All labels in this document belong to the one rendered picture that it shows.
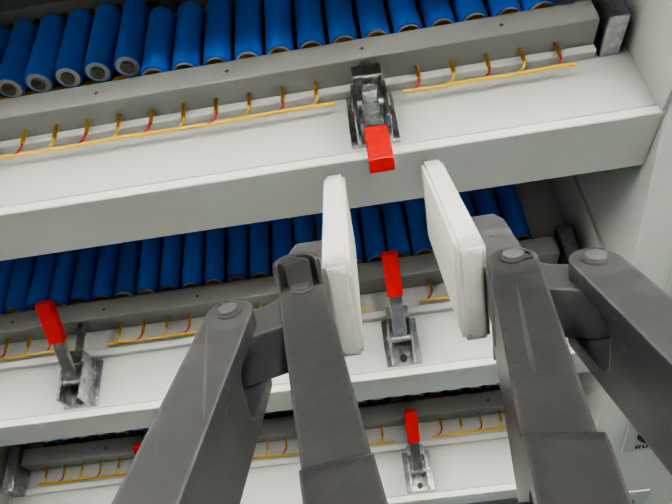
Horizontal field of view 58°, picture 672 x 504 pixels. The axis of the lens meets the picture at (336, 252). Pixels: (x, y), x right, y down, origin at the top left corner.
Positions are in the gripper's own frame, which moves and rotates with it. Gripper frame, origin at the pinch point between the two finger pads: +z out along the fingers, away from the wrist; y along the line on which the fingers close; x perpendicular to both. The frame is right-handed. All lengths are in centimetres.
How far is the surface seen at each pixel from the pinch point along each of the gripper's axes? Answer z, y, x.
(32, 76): 23.7, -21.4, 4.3
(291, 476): 29, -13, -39
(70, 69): 23.7, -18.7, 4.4
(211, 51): 22.6, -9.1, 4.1
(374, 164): 9.7, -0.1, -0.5
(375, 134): 12.0, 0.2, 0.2
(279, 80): 19.7, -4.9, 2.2
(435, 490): 26.0, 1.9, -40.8
